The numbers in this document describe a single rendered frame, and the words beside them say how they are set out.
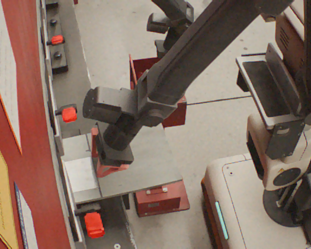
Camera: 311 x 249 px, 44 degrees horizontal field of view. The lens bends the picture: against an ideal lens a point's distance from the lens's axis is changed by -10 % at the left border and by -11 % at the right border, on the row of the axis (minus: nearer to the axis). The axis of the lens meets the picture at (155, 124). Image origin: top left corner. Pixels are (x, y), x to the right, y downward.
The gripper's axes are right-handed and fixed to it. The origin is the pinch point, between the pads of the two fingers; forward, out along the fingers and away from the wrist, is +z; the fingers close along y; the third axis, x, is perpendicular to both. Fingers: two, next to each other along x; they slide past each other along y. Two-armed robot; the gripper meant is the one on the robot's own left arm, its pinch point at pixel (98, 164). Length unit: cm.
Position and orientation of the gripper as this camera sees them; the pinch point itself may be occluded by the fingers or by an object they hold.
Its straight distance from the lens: 94.9
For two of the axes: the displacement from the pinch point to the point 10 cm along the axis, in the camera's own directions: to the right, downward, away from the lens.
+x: 8.3, 1.3, 5.5
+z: -4.9, 6.3, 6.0
